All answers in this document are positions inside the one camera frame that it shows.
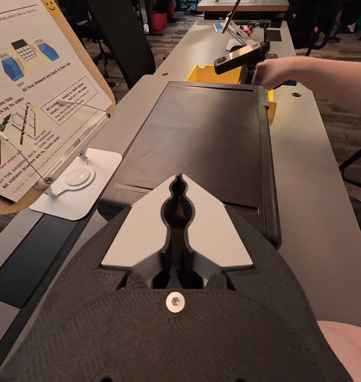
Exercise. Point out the blue tray of rings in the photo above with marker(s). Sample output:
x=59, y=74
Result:
x=290, y=82

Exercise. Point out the printed instruction sheet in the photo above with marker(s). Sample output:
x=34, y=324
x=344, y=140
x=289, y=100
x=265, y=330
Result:
x=43, y=74

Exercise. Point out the red box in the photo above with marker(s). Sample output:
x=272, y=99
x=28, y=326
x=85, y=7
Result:
x=159, y=21

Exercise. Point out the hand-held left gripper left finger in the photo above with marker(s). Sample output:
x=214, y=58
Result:
x=132, y=238

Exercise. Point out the black post mount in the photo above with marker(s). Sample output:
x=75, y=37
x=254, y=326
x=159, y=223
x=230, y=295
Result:
x=264, y=24

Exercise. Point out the person's left forearm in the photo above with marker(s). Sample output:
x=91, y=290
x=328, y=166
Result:
x=353, y=358

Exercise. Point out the white document stand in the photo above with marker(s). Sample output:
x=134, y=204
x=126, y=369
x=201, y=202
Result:
x=238, y=34
x=106, y=161

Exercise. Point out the person's right forearm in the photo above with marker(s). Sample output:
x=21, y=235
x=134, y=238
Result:
x=332, y=80

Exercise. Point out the instruction sheet on board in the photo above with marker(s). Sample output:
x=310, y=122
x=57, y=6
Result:
x=1, y=207

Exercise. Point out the black office chair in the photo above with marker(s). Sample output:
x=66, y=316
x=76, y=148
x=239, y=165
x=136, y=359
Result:
x=308, y=24
x=123, y=38

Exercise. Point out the black drawer cabinet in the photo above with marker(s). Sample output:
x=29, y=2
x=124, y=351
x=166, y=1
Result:
x=204, y=140

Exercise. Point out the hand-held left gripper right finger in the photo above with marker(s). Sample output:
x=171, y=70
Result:
x=222, y=238

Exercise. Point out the yellow plastic bin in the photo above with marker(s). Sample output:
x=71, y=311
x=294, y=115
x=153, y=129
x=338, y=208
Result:
x=198, y=76

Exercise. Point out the person's right hand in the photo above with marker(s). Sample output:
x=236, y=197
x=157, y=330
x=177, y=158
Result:
x=267, y=74

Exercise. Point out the black mat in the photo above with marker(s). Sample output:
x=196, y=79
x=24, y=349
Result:
x=276, y=35

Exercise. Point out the blue paper card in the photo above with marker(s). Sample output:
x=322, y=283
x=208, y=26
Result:
x=219, y=27

